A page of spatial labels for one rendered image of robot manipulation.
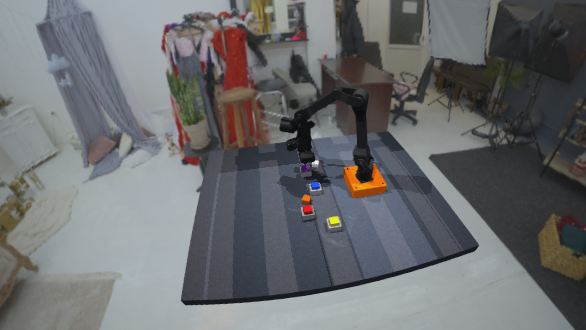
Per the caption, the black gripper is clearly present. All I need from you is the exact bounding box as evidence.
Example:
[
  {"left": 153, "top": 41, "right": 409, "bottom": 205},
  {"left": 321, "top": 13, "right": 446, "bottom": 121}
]
[{"left": 296, "top": 135, "right": 315, "bottom": 165}]

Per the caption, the blue button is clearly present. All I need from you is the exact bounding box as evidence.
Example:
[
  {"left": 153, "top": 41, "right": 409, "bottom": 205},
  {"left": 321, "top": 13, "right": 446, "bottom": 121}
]
[{"left": 309, "top": 182, "right": 322, "bottom": 196}]

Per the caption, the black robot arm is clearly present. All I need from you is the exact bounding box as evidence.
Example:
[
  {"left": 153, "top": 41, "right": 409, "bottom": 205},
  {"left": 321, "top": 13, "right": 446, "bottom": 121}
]
[{"left": 279, "top": 86, "right": 374, "bottom": 183}]

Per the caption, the red button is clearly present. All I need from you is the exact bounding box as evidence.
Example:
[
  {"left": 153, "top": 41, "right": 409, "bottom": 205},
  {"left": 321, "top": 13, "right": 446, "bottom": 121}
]
[{"left": 301, "top": 205, "right": 315, "bottom": 221}]

